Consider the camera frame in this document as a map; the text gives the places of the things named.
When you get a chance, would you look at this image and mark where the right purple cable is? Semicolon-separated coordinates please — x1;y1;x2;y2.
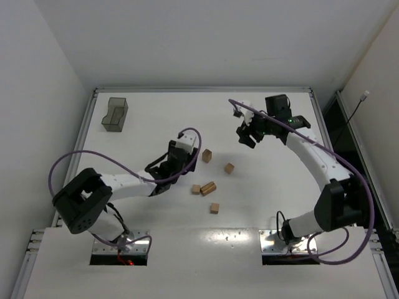
228;98;375;265

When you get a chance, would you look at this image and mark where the small wood cube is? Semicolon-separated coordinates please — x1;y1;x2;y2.
191;184;201;195
224;163;234;174
209;202;219;214

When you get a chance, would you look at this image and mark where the grey translucent plastic bin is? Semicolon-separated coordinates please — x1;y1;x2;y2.
101;97;128;133

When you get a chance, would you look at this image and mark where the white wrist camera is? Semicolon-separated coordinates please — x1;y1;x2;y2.
233;100;254;126
175;132;197;154

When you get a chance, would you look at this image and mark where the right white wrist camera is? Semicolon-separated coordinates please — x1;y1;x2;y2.
233;100;254;126

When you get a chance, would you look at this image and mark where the long striped wood block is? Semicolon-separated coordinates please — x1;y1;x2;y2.
200;181;217;196

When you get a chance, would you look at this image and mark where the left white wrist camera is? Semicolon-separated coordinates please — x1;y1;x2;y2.
175;132;197;154

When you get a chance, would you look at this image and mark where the long plain wood block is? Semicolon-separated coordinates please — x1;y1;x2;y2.
202;149;213;163

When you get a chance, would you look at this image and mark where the metal base plate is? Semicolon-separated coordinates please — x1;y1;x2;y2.
258;229;309;256
92;230;152;256

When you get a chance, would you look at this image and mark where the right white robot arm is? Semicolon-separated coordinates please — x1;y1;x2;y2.
230;94;375;244

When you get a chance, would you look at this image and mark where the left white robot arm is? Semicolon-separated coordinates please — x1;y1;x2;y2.
52;140;199;247

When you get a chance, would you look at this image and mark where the purple cable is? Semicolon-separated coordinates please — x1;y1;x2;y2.
228;98;375;265
48;126;203;253

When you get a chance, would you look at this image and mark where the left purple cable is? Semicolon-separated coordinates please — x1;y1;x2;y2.
48;126;203;253

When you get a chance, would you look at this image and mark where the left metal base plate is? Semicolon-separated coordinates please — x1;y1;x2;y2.
92;230;152;256

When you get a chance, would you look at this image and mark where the black wall cable with plug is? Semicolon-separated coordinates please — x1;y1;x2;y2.
338;90;370;131

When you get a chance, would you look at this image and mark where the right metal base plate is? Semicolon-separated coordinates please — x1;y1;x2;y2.
258;229;309;256

